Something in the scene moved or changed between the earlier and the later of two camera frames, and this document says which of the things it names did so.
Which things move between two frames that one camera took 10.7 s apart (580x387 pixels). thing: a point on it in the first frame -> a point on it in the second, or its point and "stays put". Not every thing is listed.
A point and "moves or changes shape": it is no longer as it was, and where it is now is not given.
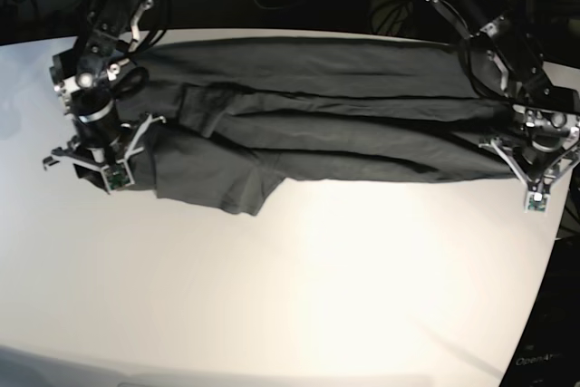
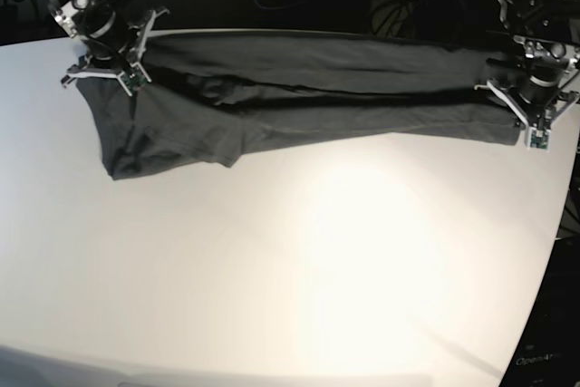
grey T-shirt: [236, 116] moves or changes shape
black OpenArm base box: [548, 352] stays put
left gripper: [108, 168] -> [113, 53]
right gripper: [536, 167] -> [539, 103]
